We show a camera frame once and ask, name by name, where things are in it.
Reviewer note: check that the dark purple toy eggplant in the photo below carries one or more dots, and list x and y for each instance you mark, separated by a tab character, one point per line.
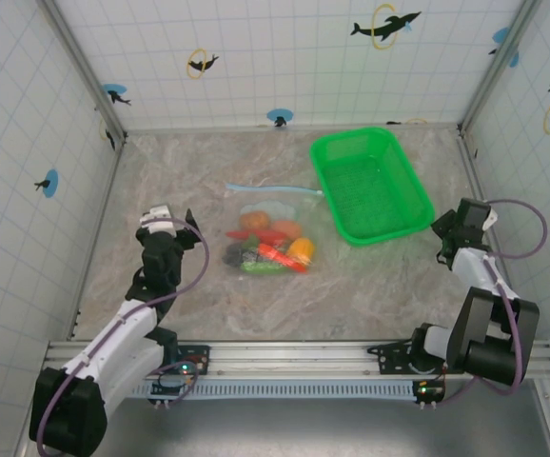
234	256

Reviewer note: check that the brown toy potato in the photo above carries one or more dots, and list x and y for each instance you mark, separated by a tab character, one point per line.
255	220

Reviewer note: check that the red toy chili pepper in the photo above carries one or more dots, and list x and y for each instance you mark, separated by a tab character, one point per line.
268	236

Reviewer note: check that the green toy cucumber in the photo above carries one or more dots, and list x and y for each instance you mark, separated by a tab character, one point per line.
261	269

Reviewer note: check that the green plastic mesh basket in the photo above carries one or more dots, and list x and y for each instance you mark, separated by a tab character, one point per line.
370	190

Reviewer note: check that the orange toy carrot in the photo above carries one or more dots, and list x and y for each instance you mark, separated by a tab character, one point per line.
275	253

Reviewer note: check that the orange toy fruit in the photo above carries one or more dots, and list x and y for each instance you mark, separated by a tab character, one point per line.
288	228

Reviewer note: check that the clear printed zip-top bag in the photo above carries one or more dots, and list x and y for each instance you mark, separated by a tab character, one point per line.
303	209

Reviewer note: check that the yellow toy bell pepper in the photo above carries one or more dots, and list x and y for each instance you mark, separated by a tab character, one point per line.
302	247

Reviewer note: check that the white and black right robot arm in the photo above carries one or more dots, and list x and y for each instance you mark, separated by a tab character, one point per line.
470	266

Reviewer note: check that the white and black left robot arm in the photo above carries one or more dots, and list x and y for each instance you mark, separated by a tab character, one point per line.
113	333

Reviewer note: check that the small black controller board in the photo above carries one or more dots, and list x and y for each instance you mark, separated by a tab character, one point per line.
429	391
170	385

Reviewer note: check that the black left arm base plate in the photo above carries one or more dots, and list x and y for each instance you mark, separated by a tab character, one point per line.
194	357

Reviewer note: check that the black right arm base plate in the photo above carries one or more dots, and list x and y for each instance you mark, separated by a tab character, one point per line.
391	357

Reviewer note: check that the aluminium corner frame post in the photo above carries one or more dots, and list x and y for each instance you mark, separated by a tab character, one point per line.
84	71
494	71

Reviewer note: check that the aluminium mounting rail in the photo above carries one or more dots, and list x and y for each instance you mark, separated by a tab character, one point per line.
303	354

